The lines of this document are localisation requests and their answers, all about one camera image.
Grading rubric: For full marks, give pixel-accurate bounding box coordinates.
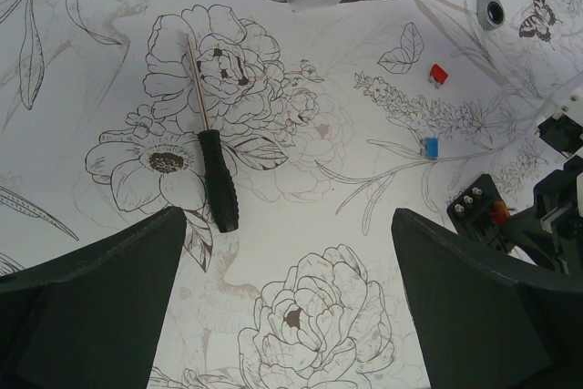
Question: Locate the red blade fuse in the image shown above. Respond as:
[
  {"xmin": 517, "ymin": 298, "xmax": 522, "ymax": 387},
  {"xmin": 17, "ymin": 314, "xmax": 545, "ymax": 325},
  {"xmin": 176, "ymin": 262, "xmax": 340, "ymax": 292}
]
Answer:
[
  {"xmin": 429, "ymin": 64, "xmax": 449, "ymax": 87},
  {"xmin": 492, "ymin": 211, "xmax": 509, "ymax": 227}
]

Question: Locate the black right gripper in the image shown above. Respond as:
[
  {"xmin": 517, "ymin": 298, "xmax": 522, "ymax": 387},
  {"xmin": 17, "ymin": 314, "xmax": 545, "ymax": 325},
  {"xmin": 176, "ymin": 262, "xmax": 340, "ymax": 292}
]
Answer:
[{"xmin": 500, "ymin": 116, "xmax": 582, "ymax": 273}]

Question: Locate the black handled screwdriver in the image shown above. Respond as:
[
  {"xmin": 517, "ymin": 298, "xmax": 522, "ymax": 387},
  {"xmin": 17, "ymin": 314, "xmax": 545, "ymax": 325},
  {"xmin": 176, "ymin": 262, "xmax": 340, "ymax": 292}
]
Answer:
[{"xmin": 186, "ymin": 34, "xmax": 240, "ymax": 233}]

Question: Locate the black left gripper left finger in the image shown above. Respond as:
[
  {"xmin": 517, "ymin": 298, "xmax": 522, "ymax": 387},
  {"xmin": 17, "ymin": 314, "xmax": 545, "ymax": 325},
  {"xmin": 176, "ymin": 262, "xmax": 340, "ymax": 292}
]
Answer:
[{"xmin": 1, "ymin": 208, "xmax": 186, "ymax": 388}]

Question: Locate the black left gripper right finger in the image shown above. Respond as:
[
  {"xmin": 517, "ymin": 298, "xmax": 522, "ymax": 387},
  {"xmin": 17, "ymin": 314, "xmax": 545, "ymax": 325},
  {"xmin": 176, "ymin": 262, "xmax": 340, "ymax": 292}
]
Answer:
[{"xmin": 392, "ymin": 209, "xmax": 582, "ymax": 388}]

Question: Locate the blue blade fuse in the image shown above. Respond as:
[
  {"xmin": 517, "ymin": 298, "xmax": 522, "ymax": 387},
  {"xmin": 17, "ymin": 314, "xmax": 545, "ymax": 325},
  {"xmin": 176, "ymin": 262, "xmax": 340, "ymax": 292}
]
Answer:
[{"xmin": 420, "ymin": 137, "xmax": 439, "ymax": 159}]

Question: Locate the orange blade fuse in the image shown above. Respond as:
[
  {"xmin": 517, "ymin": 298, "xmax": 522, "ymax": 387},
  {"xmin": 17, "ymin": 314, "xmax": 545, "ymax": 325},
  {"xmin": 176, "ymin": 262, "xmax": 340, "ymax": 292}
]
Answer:
[{"xmin": 492, "ymin": 200, "xmax": 510, "ymax": 216}]

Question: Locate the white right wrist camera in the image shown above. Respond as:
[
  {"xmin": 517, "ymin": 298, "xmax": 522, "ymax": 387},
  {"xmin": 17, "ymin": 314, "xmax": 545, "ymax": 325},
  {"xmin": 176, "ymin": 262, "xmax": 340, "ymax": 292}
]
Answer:
[{"xmin": 529, "ymin": 72, "xmax": 583, "ymax": 133}]

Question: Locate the black fuse box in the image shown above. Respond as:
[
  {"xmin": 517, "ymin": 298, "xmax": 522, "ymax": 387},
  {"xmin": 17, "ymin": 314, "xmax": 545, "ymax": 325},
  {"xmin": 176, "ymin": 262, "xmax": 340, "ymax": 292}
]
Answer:
[{"xmin": 446, "ymin": 174, "xmax": 514, "ymax": 254}]

